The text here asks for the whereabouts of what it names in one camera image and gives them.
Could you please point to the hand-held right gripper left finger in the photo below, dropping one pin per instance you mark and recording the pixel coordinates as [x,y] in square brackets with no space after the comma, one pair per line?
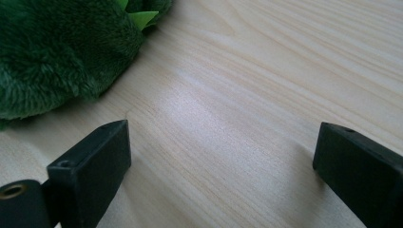
[92,177]

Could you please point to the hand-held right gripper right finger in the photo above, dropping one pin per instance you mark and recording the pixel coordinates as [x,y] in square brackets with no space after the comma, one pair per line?
[361,171]

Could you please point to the green fluffy plush garment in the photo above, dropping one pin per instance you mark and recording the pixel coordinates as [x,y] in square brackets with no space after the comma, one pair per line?
[60,53]

